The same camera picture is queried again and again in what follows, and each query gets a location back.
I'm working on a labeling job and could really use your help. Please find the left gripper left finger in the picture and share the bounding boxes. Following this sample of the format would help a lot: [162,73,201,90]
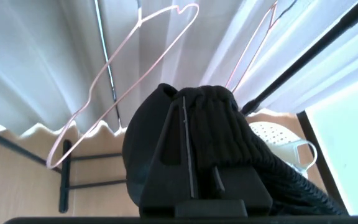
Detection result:
[140,96,195,217]

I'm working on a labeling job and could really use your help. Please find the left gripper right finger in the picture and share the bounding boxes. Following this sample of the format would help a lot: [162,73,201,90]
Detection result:
[196,166,273,216]

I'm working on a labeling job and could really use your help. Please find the black garment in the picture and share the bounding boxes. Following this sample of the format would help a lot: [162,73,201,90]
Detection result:
[121,82,349,217]

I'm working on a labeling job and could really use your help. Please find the white laundry basket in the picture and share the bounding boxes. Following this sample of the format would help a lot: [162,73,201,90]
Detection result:
[247,121,318,180]

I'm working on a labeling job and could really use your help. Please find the pink clothes hanger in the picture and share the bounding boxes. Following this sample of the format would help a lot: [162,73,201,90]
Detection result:
[45,2,200,170]
[224,0,279,94]

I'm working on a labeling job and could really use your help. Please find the black clothes rack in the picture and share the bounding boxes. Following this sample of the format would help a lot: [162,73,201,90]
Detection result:
[0,0,358,214]

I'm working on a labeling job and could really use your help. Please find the beige curtain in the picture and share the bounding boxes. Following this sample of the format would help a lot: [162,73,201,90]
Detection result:
[0,0,358,138]

